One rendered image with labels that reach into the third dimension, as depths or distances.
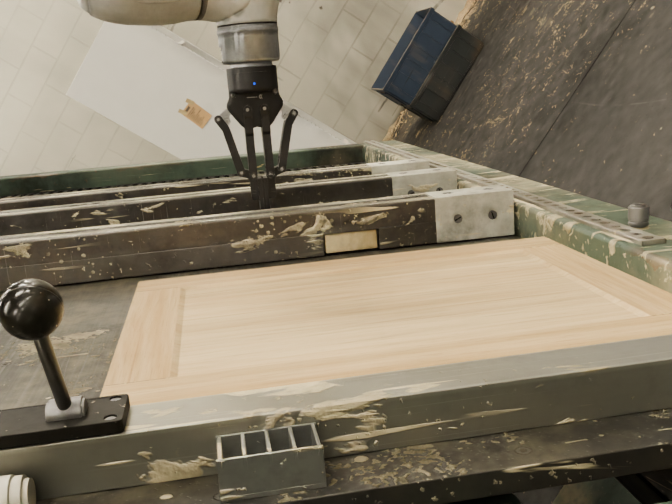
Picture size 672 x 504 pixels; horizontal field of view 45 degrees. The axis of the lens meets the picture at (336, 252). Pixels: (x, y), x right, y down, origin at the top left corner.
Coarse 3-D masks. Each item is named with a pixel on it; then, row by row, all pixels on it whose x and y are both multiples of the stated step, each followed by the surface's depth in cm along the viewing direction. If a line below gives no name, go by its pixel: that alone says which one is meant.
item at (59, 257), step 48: (432, 192) 126; (480, 192) 122; (0, 240) 114; (48, 240) 113; (96, 240) 114; (144, 240) 115; (192, 240) 116; (240, 240) 118; (288, 240) 119; (384, 240) 121; (432, 240) 122; (0, 288) 114
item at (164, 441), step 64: (320, 384) 60; (384, 384) 59; (448, 384) 58; (512, 384) 58; (576, 384) 59; (640, 384) 60; (64, 448) 54; (128, 448) 55; (192, 448) 55; (384, 448) 58
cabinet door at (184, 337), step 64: (384, 256) 109; (448, 256) 106; (512, 256) 105; (576, 256) 101; (128, 320) 88; (192, 320) 88; (256, 320) 86; (320, 320) 84; (384, 320) 82; (448, 320) 81; (512, 320) 79; (576, 320) 77; (640, 320) 75; (128, 384) 69; (192, 384) 68; (256, 384) 67
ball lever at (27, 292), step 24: (24, 288) 48; (48, 288) 48; (0, 312) 48; (24, 312) 47; (48, 312) 48; (24, 336) 48; (48, 336) 51; (48, 360) 51; (48, 408) 55; (72, 408) 55
